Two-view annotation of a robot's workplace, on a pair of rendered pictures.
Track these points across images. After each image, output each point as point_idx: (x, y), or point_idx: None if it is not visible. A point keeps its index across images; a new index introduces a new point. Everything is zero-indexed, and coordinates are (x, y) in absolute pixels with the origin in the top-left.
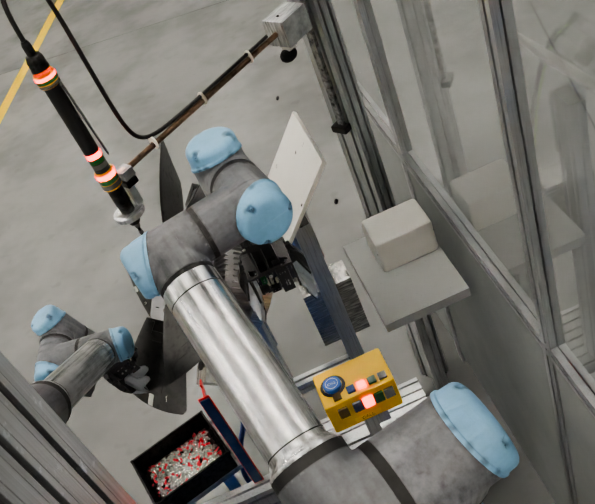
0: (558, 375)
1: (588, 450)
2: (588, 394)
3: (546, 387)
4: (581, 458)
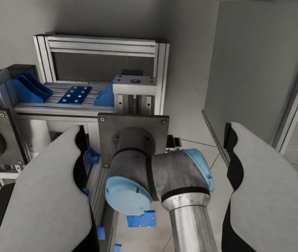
0: None
1: (271, 33)
2: None
3: None
4: (262, 18)
